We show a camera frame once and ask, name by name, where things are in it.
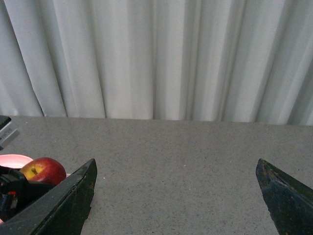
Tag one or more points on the grey metal device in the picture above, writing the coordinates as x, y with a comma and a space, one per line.
8, 131

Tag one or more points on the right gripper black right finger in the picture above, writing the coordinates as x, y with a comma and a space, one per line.
289, 202

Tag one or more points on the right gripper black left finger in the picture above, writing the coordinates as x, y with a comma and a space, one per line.
61, 211

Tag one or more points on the pink plate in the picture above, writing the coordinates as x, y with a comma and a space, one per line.
15, 161

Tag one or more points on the red apple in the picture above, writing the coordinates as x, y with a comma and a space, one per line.
45, 170

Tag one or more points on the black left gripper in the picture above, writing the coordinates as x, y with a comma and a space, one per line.
17, 193

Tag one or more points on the white curtain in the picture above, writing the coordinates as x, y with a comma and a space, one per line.
210, 60

